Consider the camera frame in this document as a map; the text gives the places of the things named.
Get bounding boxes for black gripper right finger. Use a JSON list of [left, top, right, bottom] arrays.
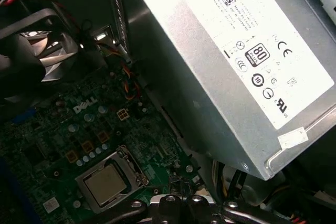
[[186, 195, 271, 224]]

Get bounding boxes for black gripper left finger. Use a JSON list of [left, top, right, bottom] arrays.
[[112, 194, 186, 224]]

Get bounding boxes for metal locking lever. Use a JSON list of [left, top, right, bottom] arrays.
[[117, 145, 149, 187]]

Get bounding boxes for silver CPU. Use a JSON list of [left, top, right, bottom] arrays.
[[82, 166, 128, 207]]

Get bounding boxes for CPU socket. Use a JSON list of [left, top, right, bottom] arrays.
[[75, 145, 149, 208]]

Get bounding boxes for four pin power socket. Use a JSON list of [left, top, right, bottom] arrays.
[[117, 108, 130, 122]]

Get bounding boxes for green motherboard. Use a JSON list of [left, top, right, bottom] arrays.
[[0, 69, 218, 224]]

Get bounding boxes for blue plastic strip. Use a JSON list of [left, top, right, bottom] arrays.
[[0, 153, 36, 224]]

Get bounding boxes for silver power supply unit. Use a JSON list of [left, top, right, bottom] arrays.
[[125, 0, 336, 182]]

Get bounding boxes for blue board connector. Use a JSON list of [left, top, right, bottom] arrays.
[[9, 108, 37, 125]]

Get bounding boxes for black case fan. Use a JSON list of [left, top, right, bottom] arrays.
[[0, 8, 81, 104]]

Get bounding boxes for yellow black supply wires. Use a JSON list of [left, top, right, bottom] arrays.
[[212, 160, 253, 201]]

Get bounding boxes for coloured fan connector wires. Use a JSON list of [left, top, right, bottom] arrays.
[[96, 39, 141, 101]]

